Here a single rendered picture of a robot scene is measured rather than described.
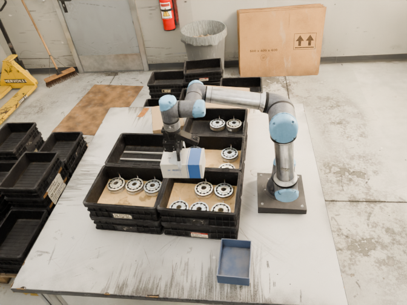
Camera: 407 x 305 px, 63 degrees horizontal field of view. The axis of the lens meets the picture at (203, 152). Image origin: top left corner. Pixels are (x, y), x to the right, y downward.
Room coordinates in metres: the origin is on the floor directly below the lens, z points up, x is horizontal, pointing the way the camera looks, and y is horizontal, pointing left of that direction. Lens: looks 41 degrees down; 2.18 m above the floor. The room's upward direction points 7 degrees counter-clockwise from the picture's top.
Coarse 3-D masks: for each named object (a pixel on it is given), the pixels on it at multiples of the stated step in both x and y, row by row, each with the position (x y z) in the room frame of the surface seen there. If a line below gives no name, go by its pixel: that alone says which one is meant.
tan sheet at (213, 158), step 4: (208, 152) 1.56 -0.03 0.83; (212, 152) 1.55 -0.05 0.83; (216, 152) 1.55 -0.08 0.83; (220, 152) 1.54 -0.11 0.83; (240, 152) 1.52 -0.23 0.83; (208, 156) 1.52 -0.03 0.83; (212, 156) 1.52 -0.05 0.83; (216, 156) 1.51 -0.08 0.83; (220, 156) 1.51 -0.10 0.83; (208, 160) 1.48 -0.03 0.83; (212, 160) 1.48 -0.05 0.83; (216, 160) 1.48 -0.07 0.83; (220, 160) 1.47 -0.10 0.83; (236, 160) 1.45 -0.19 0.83; (208, 164) 1.45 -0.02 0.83; (212, 164) 1.45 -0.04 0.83; (216, 164) 1.44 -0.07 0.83; (220, 164) 1.44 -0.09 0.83; (232, 164) 1.43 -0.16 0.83; (236, 164) 1.42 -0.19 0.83; (236, 168) 1.39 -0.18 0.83
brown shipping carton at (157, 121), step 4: (152, 108) 2.09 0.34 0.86; (156, 108) 2.09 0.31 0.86; (152, 112) 2.05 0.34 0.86; (156, 112) 2.04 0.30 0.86; (152, 116) 1.99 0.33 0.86; (156, 116) 1.98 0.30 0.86; (160, 116) 1.98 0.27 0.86; (152, 120) 1.94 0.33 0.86; (156, 120) 1.93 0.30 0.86; (160, 120) 1.92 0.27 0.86; (180, 120) 1.90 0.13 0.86; (152, 124) 1.89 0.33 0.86; (156, 124) 1.89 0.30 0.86; (160, 124) 1.88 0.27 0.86; (180, 124) 1.85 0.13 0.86; (156, 128) 1.84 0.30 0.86; (160, 128) 1.83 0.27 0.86; (180, 128) 1.83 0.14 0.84; (156, 132) 1.82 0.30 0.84; (160, 132) 1.82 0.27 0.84
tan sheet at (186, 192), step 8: (176, 184) 1.32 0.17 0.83; (184, 184) 1.31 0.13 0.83; (192, 184) 1.30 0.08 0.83; (176, 192) 1.25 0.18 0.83; (184, 192) 1.25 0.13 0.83; (192, 192) 1.24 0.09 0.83; (176, 200) 1.20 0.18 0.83; (184, 200) 1.19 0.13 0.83; (192, 200) 1.18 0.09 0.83; (200, 200) 1.18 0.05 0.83; (208, 200) 1.17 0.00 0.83; (216, 200) 1.16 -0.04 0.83; (232, 200) 1.15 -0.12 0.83; (232, 208) 1.10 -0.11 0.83
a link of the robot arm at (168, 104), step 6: (162, 96) 1.23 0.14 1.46; (168, 96) 1.22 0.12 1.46; (162, 102) 1.18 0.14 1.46; (168, 102) 1.18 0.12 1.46; (174, 102) 1.19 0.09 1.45; (162, 108) 1.18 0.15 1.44; (168, 108) 1.17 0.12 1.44; (174, 108) 1.17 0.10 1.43; (162, 114) 1.18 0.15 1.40; (168, 114) 1.17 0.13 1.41; (174, 114) 1.16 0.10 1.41; (162, 120) 1.19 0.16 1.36; (168, 120) 1.17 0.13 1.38; (174, 120) 1.17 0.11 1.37
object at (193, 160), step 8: (168, 152) 1.24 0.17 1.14; (184, 152) 1.23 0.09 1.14; (192, 152) 1.22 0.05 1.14; (200, 152) 1.21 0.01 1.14; (184, 160) 1.17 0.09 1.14; (192, 160) 1.16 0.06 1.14; (200, 160) 1.15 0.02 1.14; (168, 168) 1.15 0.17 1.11; (176, 168) 1.15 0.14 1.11; (184, 168) 1.14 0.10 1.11; (192, 168) 1.13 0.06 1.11; (200, 168) 1.13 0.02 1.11; (168, 176) 1.16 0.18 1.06; (176, 176) 1.15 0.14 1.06; (184, 176) 1.14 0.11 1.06; (192, 176) 1.13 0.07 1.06; (200, 176) 1.13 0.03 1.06
